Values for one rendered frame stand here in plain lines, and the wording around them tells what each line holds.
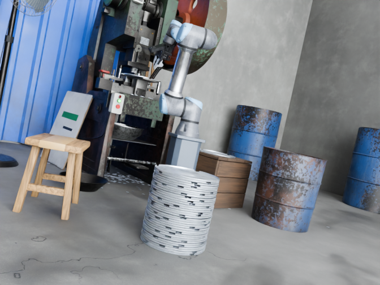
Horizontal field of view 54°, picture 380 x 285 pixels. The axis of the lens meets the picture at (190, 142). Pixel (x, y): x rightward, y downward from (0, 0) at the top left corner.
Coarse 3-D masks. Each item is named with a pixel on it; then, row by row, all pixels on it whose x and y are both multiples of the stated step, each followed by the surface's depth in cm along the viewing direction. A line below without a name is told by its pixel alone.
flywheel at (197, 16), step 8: (184, 0) 314; (192, 0) 306; (200, 0) 296; (208, 0) 282; (184, 8) 313; (192, 8) 308; (200, 8) 295; (208, 8) 281; (184, 16) 305; (192, 16) 302; (200, 16) 293; (200, 24) 292; (176, 48) 314; (176, 56) 313
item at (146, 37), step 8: (144, 32) 282; (152, 32) 286; (144, 40) 283; (152, 40) 287; (136, 48) 279; (144, 48) 284; (128, 56) 284; (136, 56) 280; (144, 56) 282; (144, 64) 286
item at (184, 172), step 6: (156, 168) 158; (162, 168) 165; (168, 168) 168; (174, 168) 173; (180, 168) 178; (186, 168) 179; (174, 174) 153; (180, 174) 157; (186, 174) 158; (192, 174) 160; (198, 174) 164; (204, 174) 173; (210, 174) 174; (198, 180) 151; (204, 180) 152; (210, 180) 154; (216, 180) 157
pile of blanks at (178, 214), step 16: (160, 176) 155; (176, 176) 150; (160, 192) 154; (176, 192) 151; (192, 192) 151; (208, 192) 154; (160, 208) 153; (176, 208) 151; (192, 208) 151; (208, 208) 160; (144, 224) 160; (160, 224) 153; (176, 224) 153; (192, 224) 155; (208, 224) 159; (144, 240) 158; (160, 240) 152; (176, 240) 151; (192, 240) 154
